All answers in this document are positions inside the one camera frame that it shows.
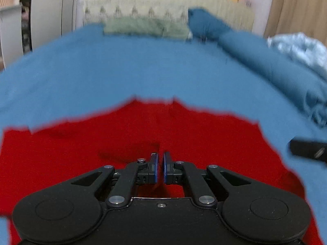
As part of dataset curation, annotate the green fuzzy pillow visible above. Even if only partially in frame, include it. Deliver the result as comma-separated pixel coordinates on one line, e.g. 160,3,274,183
103,17,191,40

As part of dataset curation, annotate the cream patterned headboard cover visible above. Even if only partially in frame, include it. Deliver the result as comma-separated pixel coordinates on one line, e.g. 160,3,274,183
83,0,256,33

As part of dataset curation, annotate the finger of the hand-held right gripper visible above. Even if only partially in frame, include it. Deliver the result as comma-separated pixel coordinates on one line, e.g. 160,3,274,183
289,138,327,163

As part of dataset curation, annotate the white wardrobe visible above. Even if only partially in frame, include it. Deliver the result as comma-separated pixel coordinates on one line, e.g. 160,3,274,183
0,0,77,68

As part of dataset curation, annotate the blue bed sheet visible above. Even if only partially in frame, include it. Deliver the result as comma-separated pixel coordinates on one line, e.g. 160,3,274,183
0,23,327,245

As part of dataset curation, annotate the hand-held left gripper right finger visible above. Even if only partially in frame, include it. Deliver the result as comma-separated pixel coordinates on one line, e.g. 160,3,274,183
163,151,252,207

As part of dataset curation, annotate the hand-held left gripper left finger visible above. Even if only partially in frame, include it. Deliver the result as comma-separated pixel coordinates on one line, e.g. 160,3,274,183
71,153,159,209

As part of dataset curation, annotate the blue pillow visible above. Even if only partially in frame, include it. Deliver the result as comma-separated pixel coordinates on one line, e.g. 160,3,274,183
188,7,234,41

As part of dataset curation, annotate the red garment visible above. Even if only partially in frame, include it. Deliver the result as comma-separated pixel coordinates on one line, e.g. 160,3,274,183
0,96,324,245

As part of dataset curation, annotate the beige curtain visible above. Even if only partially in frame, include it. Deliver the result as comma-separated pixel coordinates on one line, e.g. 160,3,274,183
264,0,327,41

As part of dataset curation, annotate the light blue crumpled blanket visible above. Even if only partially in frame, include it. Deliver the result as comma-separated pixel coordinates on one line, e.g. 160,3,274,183
267,32,327,77

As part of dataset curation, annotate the dark blue rolled blanket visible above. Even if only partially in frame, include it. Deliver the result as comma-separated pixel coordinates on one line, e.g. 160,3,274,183
217,30,327,128

